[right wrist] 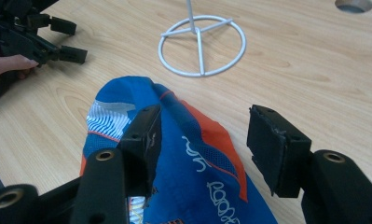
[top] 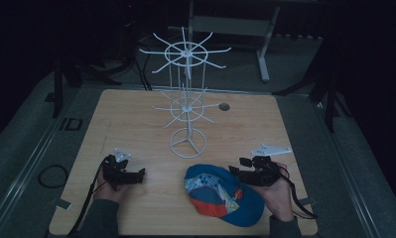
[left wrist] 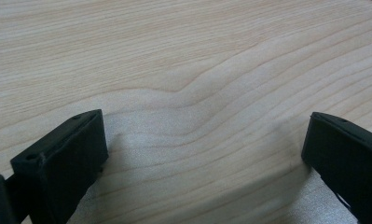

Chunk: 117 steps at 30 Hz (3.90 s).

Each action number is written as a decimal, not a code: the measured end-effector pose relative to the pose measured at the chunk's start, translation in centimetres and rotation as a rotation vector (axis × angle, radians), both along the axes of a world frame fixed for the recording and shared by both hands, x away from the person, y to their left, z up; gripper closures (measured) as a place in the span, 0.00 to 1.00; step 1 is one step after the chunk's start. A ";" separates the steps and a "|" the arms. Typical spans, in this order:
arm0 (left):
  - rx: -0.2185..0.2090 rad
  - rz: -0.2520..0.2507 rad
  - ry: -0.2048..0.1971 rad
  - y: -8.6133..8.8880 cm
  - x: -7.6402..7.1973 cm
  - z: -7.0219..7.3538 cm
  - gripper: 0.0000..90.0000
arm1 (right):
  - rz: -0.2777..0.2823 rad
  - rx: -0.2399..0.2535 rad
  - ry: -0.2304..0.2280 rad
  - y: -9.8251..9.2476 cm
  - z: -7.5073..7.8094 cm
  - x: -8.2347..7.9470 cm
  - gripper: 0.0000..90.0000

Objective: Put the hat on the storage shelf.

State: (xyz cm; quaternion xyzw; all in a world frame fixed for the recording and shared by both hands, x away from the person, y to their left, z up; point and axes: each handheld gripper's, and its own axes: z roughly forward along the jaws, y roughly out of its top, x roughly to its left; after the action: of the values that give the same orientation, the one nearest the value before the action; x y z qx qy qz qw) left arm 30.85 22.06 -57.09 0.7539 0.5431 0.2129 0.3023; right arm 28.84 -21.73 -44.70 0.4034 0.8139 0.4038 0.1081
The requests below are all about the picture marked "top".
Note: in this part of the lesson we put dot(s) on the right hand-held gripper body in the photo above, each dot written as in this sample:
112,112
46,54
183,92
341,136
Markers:
263,172

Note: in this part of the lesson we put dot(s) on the white metal stand frame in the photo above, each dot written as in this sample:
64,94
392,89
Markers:
265,49

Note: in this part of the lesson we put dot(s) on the black rectangular floor bracket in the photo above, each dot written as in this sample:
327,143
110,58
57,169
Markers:
66,124

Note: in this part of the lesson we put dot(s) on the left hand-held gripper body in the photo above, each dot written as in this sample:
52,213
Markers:
116,172

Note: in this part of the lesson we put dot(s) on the grey round table grommet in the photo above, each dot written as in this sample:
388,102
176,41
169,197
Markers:
224,106

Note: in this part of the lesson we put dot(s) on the blue and orange baseball cap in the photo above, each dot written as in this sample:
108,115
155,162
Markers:
218,198

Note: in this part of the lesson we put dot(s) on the person's left hand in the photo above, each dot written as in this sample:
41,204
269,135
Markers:
111,193

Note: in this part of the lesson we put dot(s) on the black tripod stand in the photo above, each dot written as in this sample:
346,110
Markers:
57,89
331,99

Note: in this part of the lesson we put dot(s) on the person's right hand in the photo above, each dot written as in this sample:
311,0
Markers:
278,198

